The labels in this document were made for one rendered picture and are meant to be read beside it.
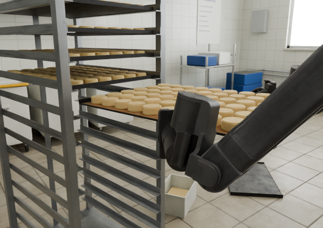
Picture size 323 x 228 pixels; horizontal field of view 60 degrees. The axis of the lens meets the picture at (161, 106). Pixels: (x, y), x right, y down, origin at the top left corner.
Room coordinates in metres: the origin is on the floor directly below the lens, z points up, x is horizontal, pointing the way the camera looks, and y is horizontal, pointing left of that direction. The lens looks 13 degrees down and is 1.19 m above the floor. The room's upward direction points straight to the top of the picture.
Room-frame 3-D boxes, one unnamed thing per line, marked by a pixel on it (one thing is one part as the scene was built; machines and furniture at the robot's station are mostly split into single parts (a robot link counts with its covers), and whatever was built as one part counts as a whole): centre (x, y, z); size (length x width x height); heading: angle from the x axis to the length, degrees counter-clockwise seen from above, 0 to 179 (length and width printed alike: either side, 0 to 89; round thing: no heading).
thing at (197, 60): (4.62, -0.66, 0.88); 0.40 x 0.30 x 0.16; 41
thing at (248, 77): (5.30, -1.58, 0.50); 0.60 x 0.40 x 0.20; 130
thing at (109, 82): (1.23, 0.38, 1.05); 0.60 x 0.40 x 0.01; 49
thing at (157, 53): (1.37, 0.25, 1.14); 0.64 x 0.03 x 0.03; 49
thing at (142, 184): (1.37, 0.25, 0.51); 0.64 x 0.03 x 0.03; 49
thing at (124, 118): (3.73, 0.75, 0.39); 0.64 x 0.54 x 0.77; 35
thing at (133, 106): (0.74, 0.07, 1.02); 0.05 x 0.05 x 0.02
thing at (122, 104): (0.78, 0.11, 1.02); 0.05 x 0.05 x 0.02
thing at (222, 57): (4.90, -0.91, 0.90); 0.44 x 0.36 x 0.20; 46
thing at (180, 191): (1.87, -0.12, 0.08); 0.30 x 0.22 x 0.16; 157
